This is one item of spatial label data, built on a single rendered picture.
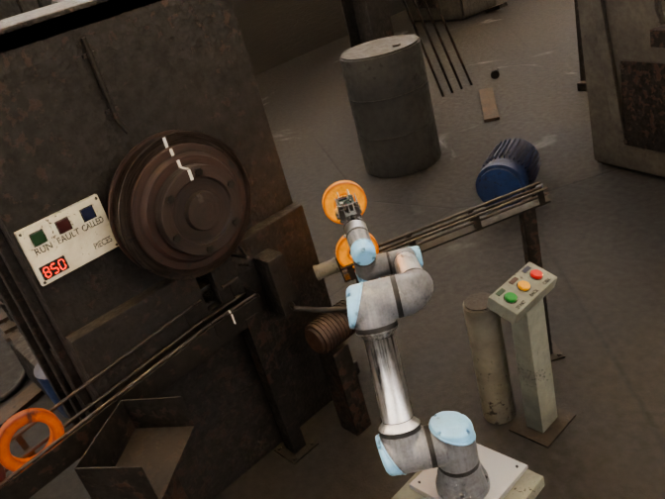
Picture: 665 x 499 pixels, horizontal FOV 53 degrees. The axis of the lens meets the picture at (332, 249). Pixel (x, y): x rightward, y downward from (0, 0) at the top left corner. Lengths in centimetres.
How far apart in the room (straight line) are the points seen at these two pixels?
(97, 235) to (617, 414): 189
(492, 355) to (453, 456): 64
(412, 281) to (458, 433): 42
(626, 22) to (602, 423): 226
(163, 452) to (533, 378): 124
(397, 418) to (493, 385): 74
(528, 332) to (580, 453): 48
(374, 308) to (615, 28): 273
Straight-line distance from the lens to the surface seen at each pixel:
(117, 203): 208
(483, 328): 236
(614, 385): 279
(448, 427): 187
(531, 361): 238
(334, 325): 243
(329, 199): 234
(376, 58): 461
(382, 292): 176
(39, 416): 215
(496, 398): 256
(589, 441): 258
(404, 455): 187
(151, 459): 204
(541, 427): 257
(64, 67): 213
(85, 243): 217
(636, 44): 406
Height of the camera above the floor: 183
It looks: 27 degrees down
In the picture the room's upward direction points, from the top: 16 degrees counter-clockwise
